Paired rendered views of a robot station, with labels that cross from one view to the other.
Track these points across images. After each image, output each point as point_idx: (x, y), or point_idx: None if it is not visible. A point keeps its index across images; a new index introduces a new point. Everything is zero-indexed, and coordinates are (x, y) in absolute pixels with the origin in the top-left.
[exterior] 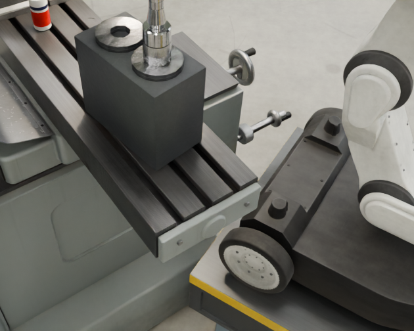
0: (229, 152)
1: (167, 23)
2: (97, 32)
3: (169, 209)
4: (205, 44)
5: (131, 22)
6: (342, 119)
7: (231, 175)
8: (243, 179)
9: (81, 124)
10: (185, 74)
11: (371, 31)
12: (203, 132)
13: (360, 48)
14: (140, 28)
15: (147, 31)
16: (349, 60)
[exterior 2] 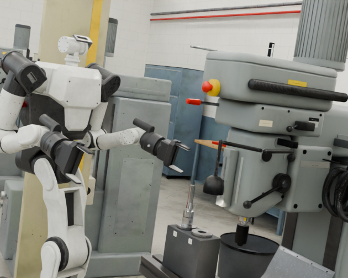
0: (150, 261)
1: (184, 209)
2: (211, 233)
3: None
4: None
5: (197, 233)
6: (85, 273)
7: (151, 257)
8: (147, 255)
9: (215, 277)
10: (175, 224)
11: (70, 246)
12: (160, 267)
13: (85, 240)
14: (193, 231)
15: (192, 209)
16: (88, 247)
